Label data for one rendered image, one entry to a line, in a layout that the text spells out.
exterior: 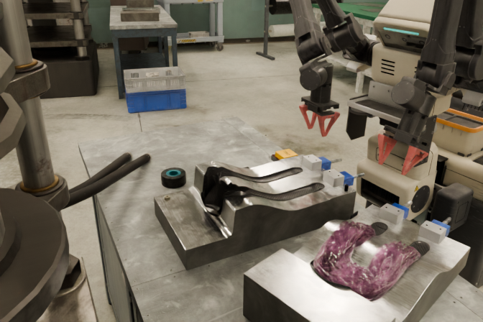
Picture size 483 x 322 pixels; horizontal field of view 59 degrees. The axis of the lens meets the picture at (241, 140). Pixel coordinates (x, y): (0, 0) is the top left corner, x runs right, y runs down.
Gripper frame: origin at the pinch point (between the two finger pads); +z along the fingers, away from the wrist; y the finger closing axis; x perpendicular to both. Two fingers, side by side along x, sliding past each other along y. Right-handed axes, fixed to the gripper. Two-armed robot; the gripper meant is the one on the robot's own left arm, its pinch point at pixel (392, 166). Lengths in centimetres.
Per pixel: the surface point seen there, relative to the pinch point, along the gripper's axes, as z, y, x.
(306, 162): 9.8, -26.8, 1.0
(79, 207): 106, -190, 12
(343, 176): 8.3, -13.0, 1.1
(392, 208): 10.1, 2.1, 5.2
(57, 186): 28, -28, -68
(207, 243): 32, -15, -35
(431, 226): 9.6, 12.5, 6.1
